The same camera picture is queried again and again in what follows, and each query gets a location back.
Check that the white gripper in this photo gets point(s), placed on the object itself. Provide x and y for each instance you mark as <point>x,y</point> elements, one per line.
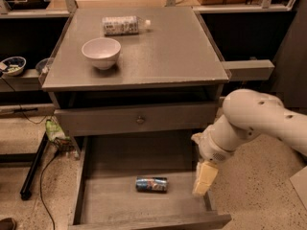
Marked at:
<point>210,149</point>

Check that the blue silver redbull can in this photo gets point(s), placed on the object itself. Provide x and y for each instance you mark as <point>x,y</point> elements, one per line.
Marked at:
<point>151,184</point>

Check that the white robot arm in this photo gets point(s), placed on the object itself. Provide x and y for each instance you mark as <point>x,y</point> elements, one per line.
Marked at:
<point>246,115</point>

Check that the closed grey top drawer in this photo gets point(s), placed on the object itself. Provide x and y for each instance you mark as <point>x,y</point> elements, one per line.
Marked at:
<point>135,118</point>

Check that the grey wooden drawer cabinet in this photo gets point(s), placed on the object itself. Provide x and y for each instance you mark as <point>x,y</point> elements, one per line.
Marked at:
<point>171,63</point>

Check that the open grey middle drawer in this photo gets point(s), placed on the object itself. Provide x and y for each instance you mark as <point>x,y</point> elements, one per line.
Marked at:
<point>108,200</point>

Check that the grey side shelf beam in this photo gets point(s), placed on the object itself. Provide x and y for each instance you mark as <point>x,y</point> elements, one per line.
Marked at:
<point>249,70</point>

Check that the white ceramic bowl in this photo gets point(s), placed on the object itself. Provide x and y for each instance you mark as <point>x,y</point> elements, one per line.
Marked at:
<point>102,52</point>

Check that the green snack bag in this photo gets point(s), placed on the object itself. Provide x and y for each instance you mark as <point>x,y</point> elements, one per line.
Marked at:
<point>54,131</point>

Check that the clear plastic water bottle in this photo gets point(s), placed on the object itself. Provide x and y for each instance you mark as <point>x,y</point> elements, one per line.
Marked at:
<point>124,25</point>

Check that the dark shoe tip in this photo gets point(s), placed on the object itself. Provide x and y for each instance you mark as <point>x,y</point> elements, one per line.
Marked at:
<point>7,224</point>

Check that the blue patterned small bowl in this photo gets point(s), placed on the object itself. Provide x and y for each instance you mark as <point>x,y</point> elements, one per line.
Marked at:
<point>12,66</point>

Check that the black metal frame leg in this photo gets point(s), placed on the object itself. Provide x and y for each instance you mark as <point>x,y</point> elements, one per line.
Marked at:
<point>25,192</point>

